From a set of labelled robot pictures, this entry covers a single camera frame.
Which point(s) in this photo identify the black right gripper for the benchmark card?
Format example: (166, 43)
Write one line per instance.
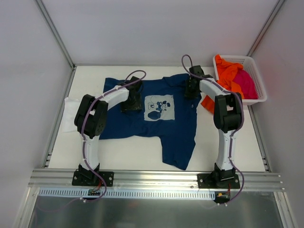
(190, 93)

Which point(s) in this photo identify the blue printed t shirt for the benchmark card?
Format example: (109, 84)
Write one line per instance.
(166, 114)

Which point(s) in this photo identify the folded white t shirt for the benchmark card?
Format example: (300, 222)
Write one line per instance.
(70, 110)

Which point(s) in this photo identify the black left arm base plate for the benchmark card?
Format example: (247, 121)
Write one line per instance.
(105, 178)

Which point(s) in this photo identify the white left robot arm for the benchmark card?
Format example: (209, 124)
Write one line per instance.
(90, 121)

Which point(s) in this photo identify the white plastic basket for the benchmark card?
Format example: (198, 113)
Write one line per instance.
(250, 67)

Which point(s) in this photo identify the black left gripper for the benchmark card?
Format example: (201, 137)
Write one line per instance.
(130, 107)

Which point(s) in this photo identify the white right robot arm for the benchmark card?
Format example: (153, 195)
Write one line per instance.
(228, 117)

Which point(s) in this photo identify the aluminium mounting rail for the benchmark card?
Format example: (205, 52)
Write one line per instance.
(158, 180)

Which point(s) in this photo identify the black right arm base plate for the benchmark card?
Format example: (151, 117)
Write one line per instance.
(211, 181)

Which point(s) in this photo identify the pink t shirt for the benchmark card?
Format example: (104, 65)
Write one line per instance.
(245, 84)

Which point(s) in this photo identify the white slotted cable duct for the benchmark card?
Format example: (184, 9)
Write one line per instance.
(128, 194)

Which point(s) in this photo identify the orange t shirt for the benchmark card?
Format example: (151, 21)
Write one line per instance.
(227, 72)

